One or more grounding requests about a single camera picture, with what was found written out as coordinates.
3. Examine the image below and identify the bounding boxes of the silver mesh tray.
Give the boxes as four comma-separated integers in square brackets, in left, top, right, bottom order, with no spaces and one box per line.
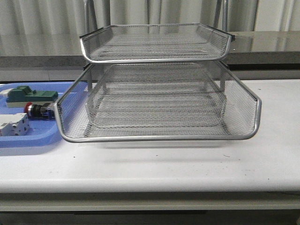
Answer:
[86,93,225,129]
[80,22,232,64]
[54,61,262,143]

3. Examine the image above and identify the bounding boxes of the red emergency stop button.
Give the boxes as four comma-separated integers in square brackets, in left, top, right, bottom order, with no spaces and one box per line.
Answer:
[24,102,55,120]

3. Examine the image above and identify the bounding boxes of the green terminal block component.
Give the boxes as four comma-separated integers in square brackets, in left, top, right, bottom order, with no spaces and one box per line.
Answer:
[0,85,59,108]

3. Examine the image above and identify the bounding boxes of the white circuit breaker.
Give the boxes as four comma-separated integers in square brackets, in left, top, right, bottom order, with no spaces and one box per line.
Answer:
[0,113,30,136]

